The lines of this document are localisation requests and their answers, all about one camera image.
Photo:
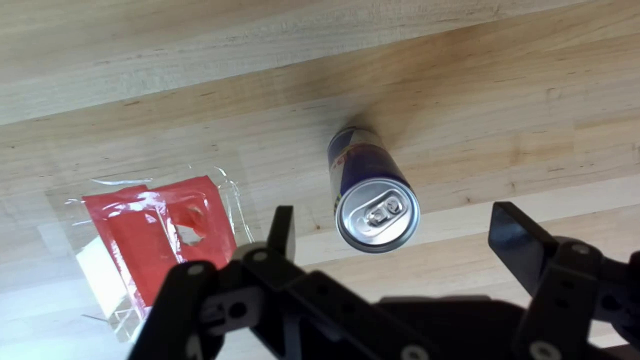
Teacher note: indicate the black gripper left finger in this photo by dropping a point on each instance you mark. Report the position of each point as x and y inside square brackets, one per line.
[220, 312]

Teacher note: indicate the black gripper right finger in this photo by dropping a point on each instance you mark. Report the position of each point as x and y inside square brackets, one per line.
[567, 292]

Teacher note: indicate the red packet in clear plastic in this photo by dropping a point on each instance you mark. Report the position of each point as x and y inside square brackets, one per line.
[157, 233]

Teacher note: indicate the blue silver energy drink can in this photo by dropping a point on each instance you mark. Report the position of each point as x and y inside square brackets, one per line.
[373, 201]

